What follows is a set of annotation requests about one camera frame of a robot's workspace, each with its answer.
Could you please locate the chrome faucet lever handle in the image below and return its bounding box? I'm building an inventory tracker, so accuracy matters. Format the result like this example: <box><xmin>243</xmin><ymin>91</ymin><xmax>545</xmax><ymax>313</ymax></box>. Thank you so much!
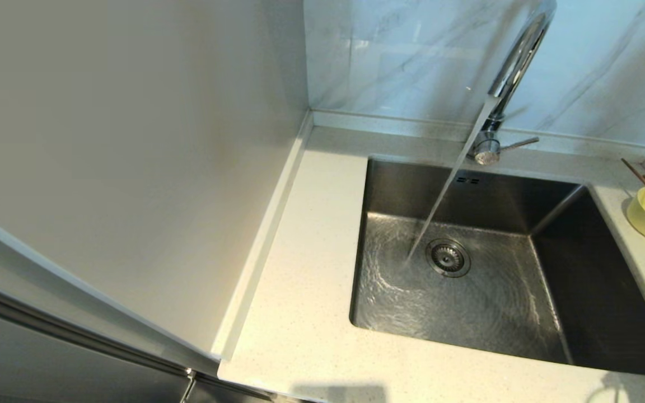
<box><xmin>501</xmin><ymin>136</ymin><xmax>541</xmax><ymax>152</ymax></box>

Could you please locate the stainless steel sink basin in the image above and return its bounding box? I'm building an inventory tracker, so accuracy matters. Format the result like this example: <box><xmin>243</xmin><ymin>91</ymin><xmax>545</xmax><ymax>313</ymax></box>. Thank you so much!
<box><xmin>349</xmin><ymin>157</ymin><xmax>645</xmax><ymax>377</ymax></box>

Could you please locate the round metal drain strainer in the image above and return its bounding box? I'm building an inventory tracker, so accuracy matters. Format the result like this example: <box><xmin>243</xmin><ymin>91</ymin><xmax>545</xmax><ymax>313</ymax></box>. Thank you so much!
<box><xmin>425</xmin><ymin>238</ymin><xmax>471</xmax><ymax>278</ymax></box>

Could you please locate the chrome gooseneck kitchen faucet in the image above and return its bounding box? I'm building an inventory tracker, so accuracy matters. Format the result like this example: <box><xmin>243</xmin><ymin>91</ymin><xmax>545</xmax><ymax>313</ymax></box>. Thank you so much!
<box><xmin>467</xmin><ymin>0</ymin><xmax>559</xmax><ymax>166</ymax></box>

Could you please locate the white tall side panel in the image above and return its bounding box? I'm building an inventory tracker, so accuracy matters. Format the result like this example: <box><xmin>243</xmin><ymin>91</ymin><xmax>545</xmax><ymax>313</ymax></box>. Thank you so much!
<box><xmin>0</xmin><ymin>0</ymin><xmax>313</xmax><ymax>362</ymax></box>

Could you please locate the metal appliance handle bar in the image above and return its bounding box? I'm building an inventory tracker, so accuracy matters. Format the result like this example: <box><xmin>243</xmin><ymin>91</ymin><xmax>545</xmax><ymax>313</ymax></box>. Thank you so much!
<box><xmin>0</xmin><ymin>279</ymin><xmax>197</xmax><ymax>403</ymax></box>

